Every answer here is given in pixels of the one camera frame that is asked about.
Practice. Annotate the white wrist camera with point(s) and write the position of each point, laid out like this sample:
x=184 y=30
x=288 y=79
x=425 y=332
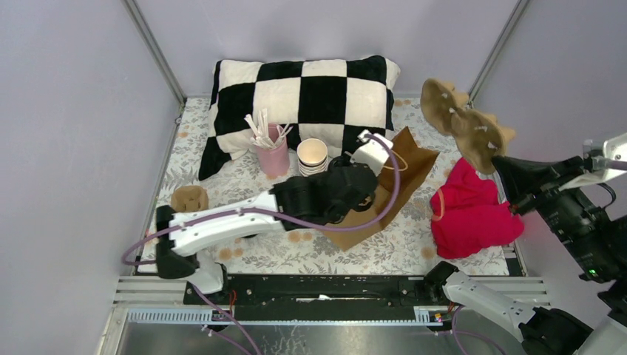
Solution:
x=371 y=151
x=603 y=160

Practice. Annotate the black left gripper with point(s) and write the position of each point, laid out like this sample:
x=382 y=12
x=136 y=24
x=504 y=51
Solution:
x=346 y=162

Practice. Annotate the stack of paper cups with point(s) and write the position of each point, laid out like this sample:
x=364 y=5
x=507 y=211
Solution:
x=312 y=156

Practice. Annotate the white wrapped straws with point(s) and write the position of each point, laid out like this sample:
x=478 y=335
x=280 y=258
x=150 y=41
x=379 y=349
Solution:
x=263 y=135

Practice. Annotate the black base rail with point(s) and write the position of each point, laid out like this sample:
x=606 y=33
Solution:
x=332 y=298

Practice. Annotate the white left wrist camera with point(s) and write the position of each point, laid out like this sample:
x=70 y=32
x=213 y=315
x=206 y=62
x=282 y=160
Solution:
x=371 y=151

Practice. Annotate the brown cardboard cup carrier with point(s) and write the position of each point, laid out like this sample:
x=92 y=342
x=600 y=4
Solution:
x=479 y=136

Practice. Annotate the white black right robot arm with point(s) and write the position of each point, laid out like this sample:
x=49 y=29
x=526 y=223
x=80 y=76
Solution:
x=594 y=241

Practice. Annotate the red cloth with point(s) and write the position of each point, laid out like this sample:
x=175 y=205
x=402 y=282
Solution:
x=468 y=216

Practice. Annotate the pink cup holder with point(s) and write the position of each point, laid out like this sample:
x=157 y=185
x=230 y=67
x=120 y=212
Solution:
x=275 y=162

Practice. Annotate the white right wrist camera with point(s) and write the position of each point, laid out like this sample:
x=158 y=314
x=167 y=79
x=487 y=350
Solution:
x=603 y=160

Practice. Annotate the floral table mat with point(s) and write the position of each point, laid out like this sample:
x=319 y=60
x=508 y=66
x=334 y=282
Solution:
x=404 y=247

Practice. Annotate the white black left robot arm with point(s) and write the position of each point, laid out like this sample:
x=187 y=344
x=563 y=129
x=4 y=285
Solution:
x=320 y=201

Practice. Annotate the black white checkered pillow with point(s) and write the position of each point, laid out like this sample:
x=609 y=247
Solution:
x=331 y=100

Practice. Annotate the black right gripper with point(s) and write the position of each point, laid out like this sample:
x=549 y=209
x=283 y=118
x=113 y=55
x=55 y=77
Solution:
x=521 y=180

